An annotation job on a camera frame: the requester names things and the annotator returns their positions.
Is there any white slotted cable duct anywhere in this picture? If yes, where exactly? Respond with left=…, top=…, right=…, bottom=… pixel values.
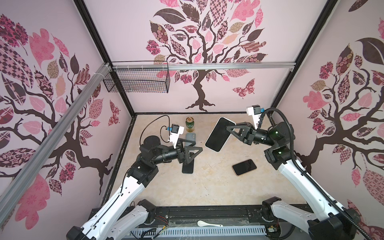
left=124, top=226, right=267, bottom=240

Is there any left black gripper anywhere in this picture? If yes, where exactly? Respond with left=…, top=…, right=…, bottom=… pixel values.
left=152, top=138, right=203, bottom=165

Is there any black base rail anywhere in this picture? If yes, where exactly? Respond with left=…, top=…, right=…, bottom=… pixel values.
left=145, top=205, right=266, bottom=226

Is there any silver aluminium bar left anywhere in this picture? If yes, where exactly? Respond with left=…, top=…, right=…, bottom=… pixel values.
left=1, top=63, right=111, bottom=224

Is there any silver aluminium bar back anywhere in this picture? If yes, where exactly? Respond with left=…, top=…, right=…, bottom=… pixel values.
left=113, top=62, right=296, bottom=71

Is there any silver aluminium bar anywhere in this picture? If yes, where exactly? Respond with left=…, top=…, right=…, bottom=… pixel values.
left=1, top=63, right=111, bottom=224
left=113, top=62, right=296, bottom=71

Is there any black wire basket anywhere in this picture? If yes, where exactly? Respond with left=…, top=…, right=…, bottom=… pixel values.
left=103, top=60, right=171, bottom=94

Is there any left black thin cable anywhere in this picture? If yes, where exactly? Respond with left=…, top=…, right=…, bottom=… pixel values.
left=139, top=114, right=172, bottom=145

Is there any right black corrugated cable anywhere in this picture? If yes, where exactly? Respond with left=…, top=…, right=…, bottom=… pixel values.
left=259, top=107, right=373, bottom=240

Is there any black phone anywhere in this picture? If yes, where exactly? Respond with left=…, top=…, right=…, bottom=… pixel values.
left=205, top=116, right=237, bottom=153
left=182, top=160, right=195, bottom=174
left=232, top=159, right=257, bottom=176

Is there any white plastic spoon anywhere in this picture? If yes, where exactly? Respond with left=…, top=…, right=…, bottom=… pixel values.
left=197, top=220, right=224, bottom=228

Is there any green gold drink can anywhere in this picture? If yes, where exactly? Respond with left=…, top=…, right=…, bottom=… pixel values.
left=186, top=117, right=195, bottom=133

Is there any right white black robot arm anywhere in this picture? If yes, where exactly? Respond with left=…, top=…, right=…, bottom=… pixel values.
left=227, top=122, right=359, bottom=240

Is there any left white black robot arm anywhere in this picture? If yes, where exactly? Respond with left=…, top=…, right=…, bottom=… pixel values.
left=66, top=136, right=203, bottom=240

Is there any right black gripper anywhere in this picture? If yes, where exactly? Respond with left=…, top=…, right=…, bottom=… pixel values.
left=227, top=123, right=276, bottom=149

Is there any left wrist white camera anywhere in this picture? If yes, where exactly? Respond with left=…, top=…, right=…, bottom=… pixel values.
left=169, top=124, right=185, bottom=149

